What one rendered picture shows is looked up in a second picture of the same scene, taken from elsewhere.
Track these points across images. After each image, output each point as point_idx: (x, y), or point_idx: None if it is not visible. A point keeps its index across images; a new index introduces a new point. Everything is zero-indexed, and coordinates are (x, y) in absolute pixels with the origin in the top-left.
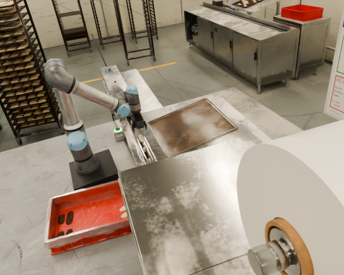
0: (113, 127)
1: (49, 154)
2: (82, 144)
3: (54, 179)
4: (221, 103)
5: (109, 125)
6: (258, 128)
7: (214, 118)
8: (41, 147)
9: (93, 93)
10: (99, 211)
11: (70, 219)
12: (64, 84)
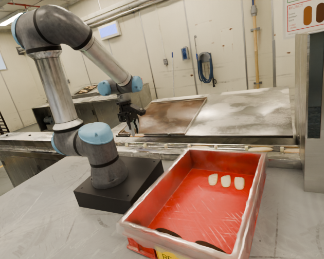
0: (75, 159)
1: (5, 218)
2: (110, 132)
3: (60, 229)
4: (168, 99)
5: (66, 160)
6: (220, 92)
7: (179, 104)
8: None
9: (109, 53)
10: (192, 202)
11: (174, 235)
12: (81, 25)
